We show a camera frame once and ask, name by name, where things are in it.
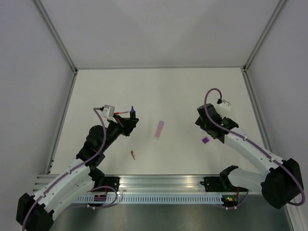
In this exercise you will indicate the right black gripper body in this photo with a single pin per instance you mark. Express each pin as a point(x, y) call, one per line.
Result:
point(202, 124)

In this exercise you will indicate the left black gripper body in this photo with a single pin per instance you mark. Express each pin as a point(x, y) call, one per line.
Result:
point(121, 128)

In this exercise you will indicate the black purple highlighter pen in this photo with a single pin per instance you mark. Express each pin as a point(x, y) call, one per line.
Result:
point(132, 111)

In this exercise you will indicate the pink marker pen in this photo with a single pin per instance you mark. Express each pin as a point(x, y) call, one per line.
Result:
point(158, 130)

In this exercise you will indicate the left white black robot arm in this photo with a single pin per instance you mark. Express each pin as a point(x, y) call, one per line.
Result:
point(38, 212)

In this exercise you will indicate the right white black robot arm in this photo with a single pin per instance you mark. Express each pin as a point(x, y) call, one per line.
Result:
point(278, 180)

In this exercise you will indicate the purple highlighter cap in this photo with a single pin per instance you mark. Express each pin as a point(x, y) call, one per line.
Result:
point(205, 140)

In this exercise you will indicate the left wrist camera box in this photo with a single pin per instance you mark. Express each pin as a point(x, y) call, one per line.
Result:
point(108, 111)

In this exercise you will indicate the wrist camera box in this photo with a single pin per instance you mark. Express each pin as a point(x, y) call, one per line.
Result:
point(223, 105)
point(108, 111)

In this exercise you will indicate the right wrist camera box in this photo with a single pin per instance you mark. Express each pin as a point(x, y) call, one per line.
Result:
point(223, 105)

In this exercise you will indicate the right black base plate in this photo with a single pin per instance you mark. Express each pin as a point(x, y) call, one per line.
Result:
point(214, 184)

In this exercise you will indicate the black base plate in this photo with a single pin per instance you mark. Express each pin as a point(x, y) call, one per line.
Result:
point(214, 184)
point(112, 181)

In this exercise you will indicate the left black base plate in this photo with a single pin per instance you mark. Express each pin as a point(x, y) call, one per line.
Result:
point(112, 181)

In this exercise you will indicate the aluminium front rail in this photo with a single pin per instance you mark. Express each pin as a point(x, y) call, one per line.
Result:
point(186, 184)

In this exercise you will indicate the white slotted cable duct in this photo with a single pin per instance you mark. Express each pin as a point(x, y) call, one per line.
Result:
point(166, 199)

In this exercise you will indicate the left aluminium frame post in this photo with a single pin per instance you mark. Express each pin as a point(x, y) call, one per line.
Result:
point(51, 28)

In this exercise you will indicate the aluminium frame post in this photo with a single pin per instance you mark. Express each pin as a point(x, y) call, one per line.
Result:
point(273, 18)
point(51, 28)

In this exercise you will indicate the right aluminium frame post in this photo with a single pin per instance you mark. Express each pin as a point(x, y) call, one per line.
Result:
point(273, 18)

